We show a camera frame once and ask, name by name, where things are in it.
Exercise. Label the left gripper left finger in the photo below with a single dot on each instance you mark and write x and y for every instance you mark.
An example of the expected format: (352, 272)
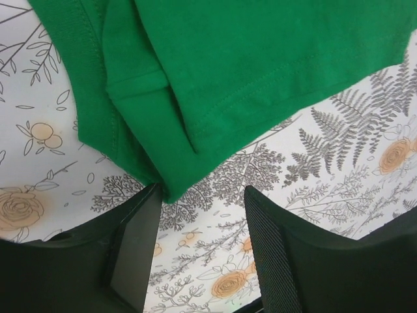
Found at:
(102, 265)

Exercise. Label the floral table mat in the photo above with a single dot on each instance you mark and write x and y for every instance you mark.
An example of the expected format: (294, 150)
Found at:
(347, 164)

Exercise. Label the green t-shirt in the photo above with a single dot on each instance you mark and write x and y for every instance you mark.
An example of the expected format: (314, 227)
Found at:
(168, 90)

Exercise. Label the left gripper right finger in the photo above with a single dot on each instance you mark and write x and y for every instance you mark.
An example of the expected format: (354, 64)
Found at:
(304, 268)

